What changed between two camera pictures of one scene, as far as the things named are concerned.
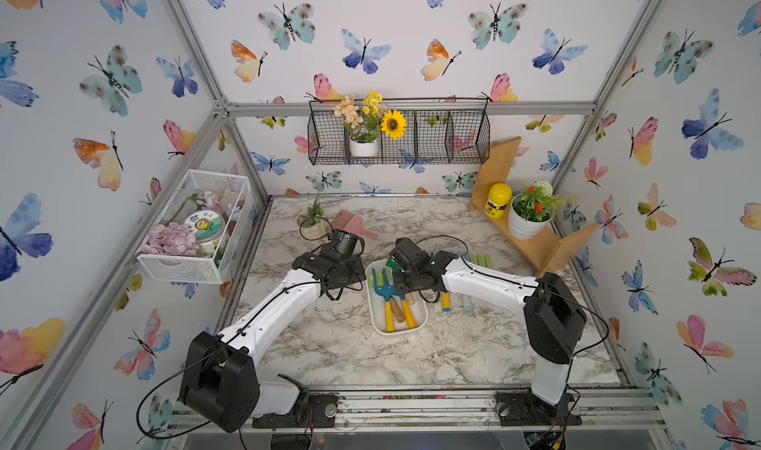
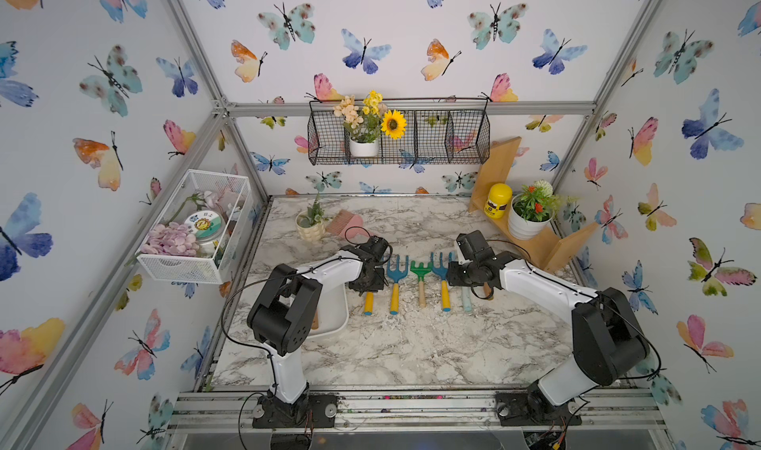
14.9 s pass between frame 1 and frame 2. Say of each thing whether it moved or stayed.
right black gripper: moved
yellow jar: stayed
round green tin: stayed
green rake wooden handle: moved
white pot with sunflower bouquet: stayed
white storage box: moved
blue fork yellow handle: moved
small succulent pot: stayed
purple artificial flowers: stayed
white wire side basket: stayed
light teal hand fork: stayed
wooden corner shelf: stayed
